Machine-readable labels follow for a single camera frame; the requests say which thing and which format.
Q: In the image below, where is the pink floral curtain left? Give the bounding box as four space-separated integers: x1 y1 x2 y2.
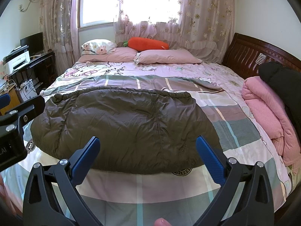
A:
39 0 80 75

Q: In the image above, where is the white desktop computer case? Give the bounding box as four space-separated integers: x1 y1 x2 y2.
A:
17 79 38 103

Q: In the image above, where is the dark wooden headboard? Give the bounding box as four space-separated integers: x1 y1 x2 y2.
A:
222 33 300 79

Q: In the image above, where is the brown wooden cabinet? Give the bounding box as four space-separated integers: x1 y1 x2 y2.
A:
1 84 20 115

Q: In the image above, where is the pink cartoon bed sheet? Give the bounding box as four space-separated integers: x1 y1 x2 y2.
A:
63 60 246 92

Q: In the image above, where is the pink pillow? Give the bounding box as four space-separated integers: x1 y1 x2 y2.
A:
78 47 138 63
134 48 203 64

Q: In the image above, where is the pink pillow left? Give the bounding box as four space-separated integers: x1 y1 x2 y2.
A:
78 47 138 63

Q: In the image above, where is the folded pink blanket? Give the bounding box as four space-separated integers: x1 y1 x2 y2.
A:
242 76 300 171

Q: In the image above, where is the black folded garment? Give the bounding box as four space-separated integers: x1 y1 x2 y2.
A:
258 61 301 136

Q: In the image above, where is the orange carrot plush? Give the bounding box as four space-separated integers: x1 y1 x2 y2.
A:
122 37 169 52

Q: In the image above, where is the left hand thumb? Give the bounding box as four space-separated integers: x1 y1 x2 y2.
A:
154 218 171 226

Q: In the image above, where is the floral white pillow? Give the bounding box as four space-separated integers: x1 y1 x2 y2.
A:
81 39 117 56

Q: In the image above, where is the black computer monitor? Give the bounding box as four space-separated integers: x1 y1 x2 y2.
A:
20 32 44 56

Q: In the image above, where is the pink pillow right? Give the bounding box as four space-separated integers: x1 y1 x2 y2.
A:
134 48 203 64

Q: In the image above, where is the olive hooded puffer jacket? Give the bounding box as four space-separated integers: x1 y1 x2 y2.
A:
31 87 221 174

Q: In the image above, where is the pink floral curtain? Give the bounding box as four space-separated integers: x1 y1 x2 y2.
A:
113 0 235 63
39 0 80 75

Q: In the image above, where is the pink floral curtain right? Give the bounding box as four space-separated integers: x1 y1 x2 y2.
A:
113 0 235 63

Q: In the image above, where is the black computer desk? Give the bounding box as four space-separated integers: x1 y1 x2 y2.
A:
7 50 58 94

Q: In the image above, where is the white printer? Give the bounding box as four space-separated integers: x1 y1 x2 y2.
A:
3 45 30 75

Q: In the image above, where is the window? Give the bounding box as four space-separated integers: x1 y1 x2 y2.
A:
80 0 183 26

